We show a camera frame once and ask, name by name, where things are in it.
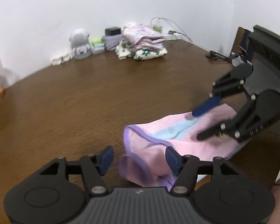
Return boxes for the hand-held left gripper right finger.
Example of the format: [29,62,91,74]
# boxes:
[165,146,239,196]

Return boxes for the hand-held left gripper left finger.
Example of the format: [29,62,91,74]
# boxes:
[39,145,114,197]

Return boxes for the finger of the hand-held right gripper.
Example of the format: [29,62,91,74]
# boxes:
[196,95,271,143]
[192,69,245,117]

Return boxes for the pink and blue mesh garment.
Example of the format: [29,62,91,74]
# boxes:
[118,103,244,192]

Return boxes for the folded pink floral clothes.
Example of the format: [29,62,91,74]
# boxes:
[121,23,165,51]

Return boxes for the wooden chair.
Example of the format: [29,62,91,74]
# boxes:
[231,26,255,64]

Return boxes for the white power strip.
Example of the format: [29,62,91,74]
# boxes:
[163,31,185,40]

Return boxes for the green bottle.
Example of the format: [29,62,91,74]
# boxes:
[152,20,164,33]

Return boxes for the green and white small boxes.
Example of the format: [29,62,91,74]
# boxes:
[91,38,105,52]

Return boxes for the grey box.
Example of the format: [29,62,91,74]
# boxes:
[102,35,122,51]

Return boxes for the white astronaut figure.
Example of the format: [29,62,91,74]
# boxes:
[69,28,93,59]

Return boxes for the black power adapter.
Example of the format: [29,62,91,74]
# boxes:
[105,27,121,36]

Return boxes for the plastic bag of snacks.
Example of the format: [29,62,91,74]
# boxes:
[0,56,18,108]

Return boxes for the white charging cable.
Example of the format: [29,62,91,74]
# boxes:
[151,17,195,44]

